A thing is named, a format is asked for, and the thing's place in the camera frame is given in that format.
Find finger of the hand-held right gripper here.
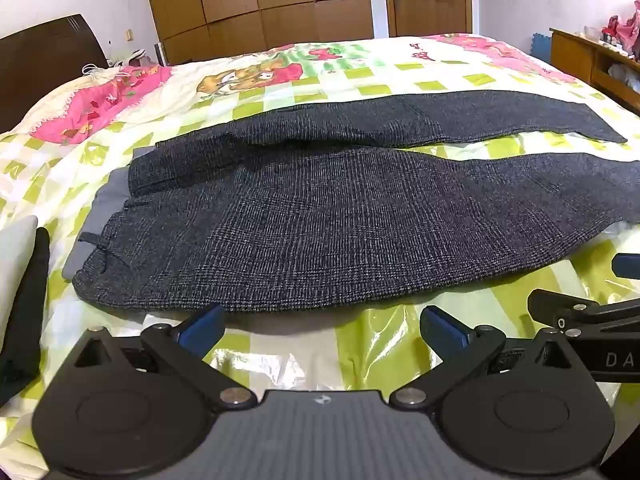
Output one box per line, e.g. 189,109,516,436
612,254,640,279
527,288,640,327

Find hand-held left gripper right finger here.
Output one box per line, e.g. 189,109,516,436
390,304,597,409

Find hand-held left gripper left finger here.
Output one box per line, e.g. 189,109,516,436
74,304,254,409

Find dark grey plaid pants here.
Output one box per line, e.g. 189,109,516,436
62,89,640,314

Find grey pillow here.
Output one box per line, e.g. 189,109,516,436
0,215,40,343

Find wooden side cabinet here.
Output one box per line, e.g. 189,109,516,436
549,27,640,111

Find blue foam mat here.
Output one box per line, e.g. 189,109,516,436
530,32,554,64

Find pink items on cabinet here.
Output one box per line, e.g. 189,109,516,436
599,1,640,57

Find checkered printed bed blanket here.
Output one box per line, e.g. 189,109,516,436
0,31,640,480

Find white bag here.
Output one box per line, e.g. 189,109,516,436
81,48,162,82

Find dark brown headboard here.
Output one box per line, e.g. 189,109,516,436
0,14,109,134

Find wooden wardrobe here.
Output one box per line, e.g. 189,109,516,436
141,0,374,67

